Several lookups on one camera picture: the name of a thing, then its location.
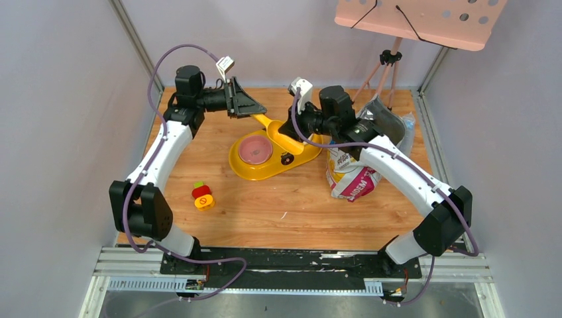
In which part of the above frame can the yellow toy block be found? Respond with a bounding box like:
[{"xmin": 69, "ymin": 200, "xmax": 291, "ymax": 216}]
[{"xmin": 194, "ymin": 194, "xmax": 215, "ymax": 211}]

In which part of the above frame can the yellow double pet feeder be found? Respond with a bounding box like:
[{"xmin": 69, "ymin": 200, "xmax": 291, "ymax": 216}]
[{"xmin": 228, "ymin": 129, "xmax": 321, "ymax": 181}]

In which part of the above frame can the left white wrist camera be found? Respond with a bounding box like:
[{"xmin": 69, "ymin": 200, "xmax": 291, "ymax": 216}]
[{"xmin": 215, "ymin": 56, "xmax": 235, "ymax": 83}]

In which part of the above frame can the pink bowl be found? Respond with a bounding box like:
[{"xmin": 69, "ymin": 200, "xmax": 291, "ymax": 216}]
[{"xmin": 238, "ymin": 135, "xmax": 273, "ymax": 165}]

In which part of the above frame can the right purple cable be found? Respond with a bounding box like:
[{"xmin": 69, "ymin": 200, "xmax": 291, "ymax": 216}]
[{"xmin": 290, "ymin": 87, "xmax": 480, "ymax": 306}]

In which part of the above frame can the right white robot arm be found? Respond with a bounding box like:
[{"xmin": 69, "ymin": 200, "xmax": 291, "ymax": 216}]
[{"xmin": 278, "ymin": 79, "xmax": 478, "ymax": 277}]

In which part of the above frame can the red toy block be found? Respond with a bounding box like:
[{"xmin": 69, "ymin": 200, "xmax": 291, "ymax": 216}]
[{"xmin": 191, "ymin": 182, "xmax": 212, "ymax": 199}]

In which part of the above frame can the purple cable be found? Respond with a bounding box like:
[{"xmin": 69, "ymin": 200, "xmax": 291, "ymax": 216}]
[
  {"xmin": 123, "ymin": 44, "xmax": 248, "ymax": 302},
  {"xmin": 290, "ymin": 87, "xmax": 480, "ymax": 306}
]

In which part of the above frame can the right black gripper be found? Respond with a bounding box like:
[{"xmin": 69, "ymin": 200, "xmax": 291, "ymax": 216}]
[{"xmin": 280, "ymin": 97, "xmax": 337, "ymax": 143}]

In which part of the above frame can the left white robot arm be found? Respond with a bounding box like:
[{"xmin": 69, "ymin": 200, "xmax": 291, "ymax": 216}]
[{"xmin": 109, "ymin": 65, "xmax": 267, "ymax": 274}]

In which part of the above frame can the pink music stand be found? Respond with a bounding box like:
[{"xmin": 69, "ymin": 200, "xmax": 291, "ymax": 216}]
[{"xmin": 335, "ymin": 0, "xmax": 506, "ymax": 109}]

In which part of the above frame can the pet food bag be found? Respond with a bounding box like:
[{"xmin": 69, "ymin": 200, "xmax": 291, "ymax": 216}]
[{"xmin": 326, "ymin": 97, "xmax": 405, "ymax": 202}]

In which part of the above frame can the yellow plastic scoop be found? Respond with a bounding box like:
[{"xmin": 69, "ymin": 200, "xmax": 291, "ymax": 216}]
[{"xmin": 252, "ymin": 114, "xmax": 305, "ymax": 154}]

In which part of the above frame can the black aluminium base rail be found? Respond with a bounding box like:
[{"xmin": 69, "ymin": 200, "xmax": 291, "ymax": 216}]
[{"xmin": 94, "ymin": 245, "xmax": 492, "ymax": 297}]

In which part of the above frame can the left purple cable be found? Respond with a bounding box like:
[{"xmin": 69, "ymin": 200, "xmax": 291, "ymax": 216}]
[{"xmin": 123, "ymin": 44, "xmax": 248, "ymax": 302}]

